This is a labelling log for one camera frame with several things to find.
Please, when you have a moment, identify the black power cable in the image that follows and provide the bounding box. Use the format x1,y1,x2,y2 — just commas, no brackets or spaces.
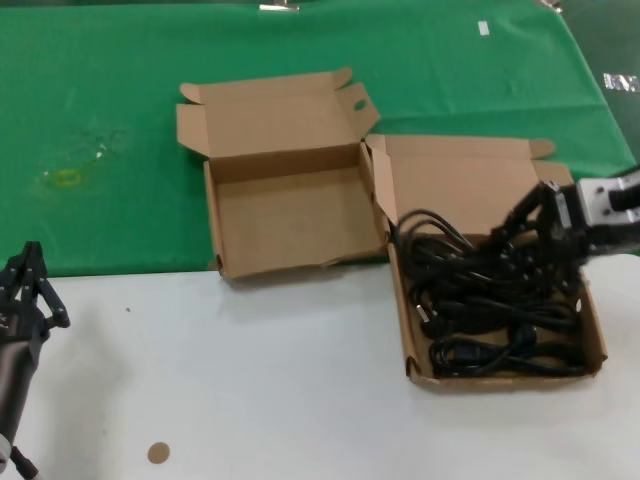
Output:
391,208,589,301
429,333,589,380
407,272,501,309
413,294,584,346

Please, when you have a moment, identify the green table cloth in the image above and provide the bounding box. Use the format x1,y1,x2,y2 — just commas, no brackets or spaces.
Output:
0,0,640,280

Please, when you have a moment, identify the cardboard box with oval hole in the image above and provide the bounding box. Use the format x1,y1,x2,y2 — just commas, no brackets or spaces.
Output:
175,68,392,280

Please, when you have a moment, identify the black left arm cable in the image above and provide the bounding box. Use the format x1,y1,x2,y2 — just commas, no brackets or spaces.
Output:
8,443,42,480

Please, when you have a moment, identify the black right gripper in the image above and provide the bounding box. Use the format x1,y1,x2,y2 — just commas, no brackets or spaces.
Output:
492,182,596,281

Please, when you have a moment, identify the cardboard box with round hole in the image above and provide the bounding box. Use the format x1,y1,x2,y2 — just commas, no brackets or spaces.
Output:
364,133,609,389

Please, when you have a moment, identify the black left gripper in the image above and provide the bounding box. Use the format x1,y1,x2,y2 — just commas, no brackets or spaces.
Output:
0,241,70,434

